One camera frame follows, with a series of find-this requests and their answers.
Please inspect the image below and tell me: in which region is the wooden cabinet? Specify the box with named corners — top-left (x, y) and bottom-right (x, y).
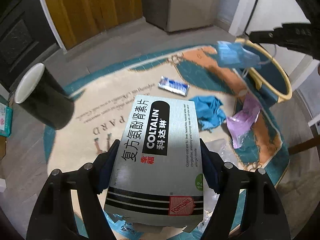
top-left (40, 0), bottom-right (144, 52)

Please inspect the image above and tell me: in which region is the beige refrigerator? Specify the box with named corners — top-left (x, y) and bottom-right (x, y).
top-left (141, 0), bottom-right (223, 33)

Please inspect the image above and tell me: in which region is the grey medicine box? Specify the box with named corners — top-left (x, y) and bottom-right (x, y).
top-left (104, 94), bottom-right (204, 230)

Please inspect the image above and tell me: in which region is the clear plastic wrap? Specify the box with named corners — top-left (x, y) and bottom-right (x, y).
top-left (206, 137), bottom-right (240, 230)

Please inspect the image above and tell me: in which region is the teal box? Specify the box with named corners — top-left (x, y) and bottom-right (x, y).
top-left (0, 102), bottom-right (13, 137)

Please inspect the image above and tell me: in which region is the teal crumpled cloth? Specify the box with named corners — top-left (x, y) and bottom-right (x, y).
top-left (189, 95), bottom-right (227, 132)

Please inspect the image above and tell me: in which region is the black cylinder bin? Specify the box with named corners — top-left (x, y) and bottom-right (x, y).
top-left (14, 62), bottom-right (75, 130)

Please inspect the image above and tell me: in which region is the blue face mask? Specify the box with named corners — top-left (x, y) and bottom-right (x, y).
top-left (216, 41), bottom-right (275, 68)

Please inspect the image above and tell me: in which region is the dark entrance door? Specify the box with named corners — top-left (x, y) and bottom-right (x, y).
top-left (0, 0), bottom-right (60, 90)

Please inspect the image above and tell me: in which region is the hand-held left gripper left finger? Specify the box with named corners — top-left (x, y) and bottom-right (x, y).
top-left (26, 139), bottom-right (121, 240)

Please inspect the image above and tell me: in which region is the yellow rimmed blue basin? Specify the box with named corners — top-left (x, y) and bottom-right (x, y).
top-left (235, 37), bottom-right (292, 103)

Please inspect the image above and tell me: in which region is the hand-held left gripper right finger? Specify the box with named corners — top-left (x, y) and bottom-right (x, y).
top-left (199, 138), bottom-right (292, 240)

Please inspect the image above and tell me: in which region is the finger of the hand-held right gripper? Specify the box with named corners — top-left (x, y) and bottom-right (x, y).
top-left (247, 29), bottom-right (285, 47)

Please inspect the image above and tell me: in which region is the blue white sachet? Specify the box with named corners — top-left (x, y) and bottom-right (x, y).
top-left (157, 76), bottom-right (192, 97)

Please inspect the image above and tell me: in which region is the printed teal mat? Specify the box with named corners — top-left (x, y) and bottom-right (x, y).
top-left (44, 42), bottom-right (290, 240)

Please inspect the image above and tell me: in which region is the purple plastic wrapper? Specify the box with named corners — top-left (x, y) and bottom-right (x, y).
top-left (226, 95), bottom-right (262, 148)

